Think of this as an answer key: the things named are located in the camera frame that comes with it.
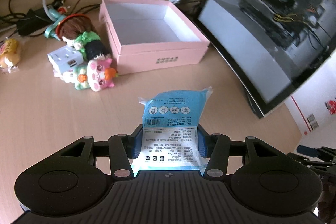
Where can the packaged yellow bread bun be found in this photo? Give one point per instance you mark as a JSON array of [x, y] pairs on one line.
[[10, 55]]

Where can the brown hair green doll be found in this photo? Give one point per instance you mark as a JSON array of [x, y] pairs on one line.
[[78, 32]]

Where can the white power adapter box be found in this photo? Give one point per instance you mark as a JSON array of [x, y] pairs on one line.
[[66, 62]]

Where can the right computer monitor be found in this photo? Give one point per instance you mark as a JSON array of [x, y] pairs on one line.
[[273, 46]]

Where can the pink pig figurine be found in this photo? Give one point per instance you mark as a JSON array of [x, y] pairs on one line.
[[96, 75]]

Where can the black power brick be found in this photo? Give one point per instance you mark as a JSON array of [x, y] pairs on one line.
[[33, 21]]

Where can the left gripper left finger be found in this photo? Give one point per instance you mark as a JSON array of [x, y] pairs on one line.
[[123, 147]]

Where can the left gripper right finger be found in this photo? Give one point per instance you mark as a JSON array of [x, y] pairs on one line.
[[215, 148]]

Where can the teal plastic toy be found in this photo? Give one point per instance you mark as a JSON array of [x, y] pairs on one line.
[[58, 14]]

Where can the blue white mask packet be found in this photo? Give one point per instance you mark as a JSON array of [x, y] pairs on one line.
[[170, 131]]

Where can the pink open cardboard box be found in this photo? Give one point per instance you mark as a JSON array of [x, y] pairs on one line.
[[146, 35]]

